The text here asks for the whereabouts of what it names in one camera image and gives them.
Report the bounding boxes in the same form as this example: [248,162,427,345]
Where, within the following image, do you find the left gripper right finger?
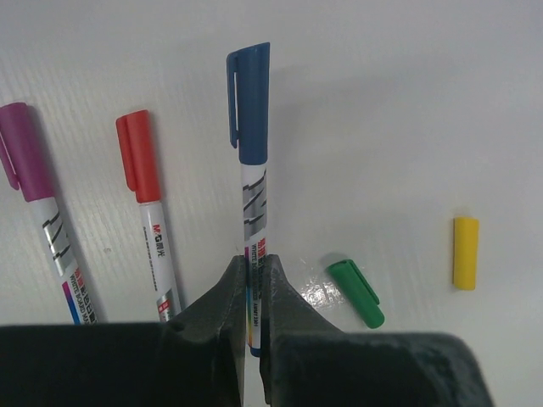
[260,254,492,406]

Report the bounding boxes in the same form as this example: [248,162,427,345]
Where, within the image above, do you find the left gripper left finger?
[1,256,245,406]

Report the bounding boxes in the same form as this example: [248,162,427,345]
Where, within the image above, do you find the green pen cap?
[327,259,385,329]

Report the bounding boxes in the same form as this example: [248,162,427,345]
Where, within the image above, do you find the red marker pen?
[139,201,182,322]

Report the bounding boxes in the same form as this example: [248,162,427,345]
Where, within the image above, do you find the magenta marker pen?
[30,198,98,325]

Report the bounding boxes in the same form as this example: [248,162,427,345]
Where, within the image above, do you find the blue marker pen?
[242,164,267,357]

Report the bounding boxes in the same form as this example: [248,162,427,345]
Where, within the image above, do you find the yellow pen cap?
[452,217,479,291]

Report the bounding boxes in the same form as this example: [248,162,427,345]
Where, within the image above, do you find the magenta pen cap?
[1,102,54,202]

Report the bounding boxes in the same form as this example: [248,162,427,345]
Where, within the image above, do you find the red pen cap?
[115,110,162,204]

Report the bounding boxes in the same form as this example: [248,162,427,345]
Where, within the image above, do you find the blue pen cap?
[226,42,271,165]

